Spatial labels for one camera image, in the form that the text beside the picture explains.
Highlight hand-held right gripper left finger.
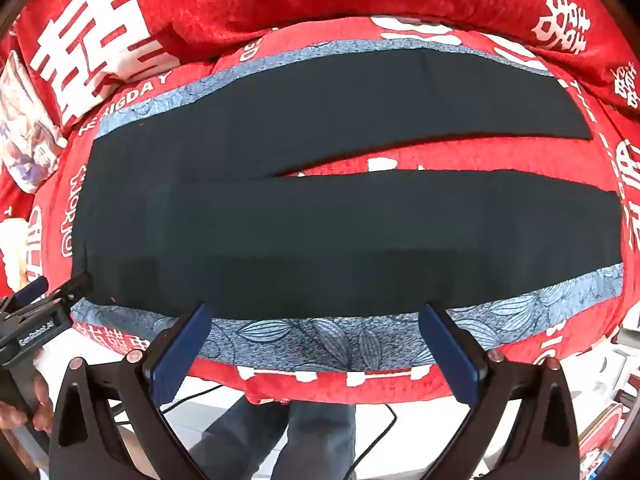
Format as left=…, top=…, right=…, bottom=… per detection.
left=48, top=302, right=213, bottom=480

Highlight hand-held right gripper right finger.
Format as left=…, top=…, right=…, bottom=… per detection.
left=419, top=301, right=581, bottom=480

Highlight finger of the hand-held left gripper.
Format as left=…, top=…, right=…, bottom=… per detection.
left=0, top=276, right=50, bottom=311
left=42, top=271, right=96, bottom=311

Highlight black pants with blue stripe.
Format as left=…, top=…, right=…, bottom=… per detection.
left=71, top=39, right=626, bottom=372

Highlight person's left hand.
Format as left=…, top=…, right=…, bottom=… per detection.
left=0, top=357, right=55, bottom=433

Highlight person's legs in jeans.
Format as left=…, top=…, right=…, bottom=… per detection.
left=202, top=395, right=358, bottom=480

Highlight picture printed pillow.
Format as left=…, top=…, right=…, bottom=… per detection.
left=0, top=52, right=68, bottom=194

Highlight red box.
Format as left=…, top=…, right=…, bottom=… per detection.
left=575, top=402, right=627, bottom=480

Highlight red printed bed sheet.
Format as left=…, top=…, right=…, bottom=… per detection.
left=0, top=15, right=640, bottom=406

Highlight red printed quilt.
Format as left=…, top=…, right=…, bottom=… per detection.
left=10, top=0, right=640, bottom=128

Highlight black cable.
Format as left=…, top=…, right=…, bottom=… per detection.
left=112, top=385, right=401, bottom=480

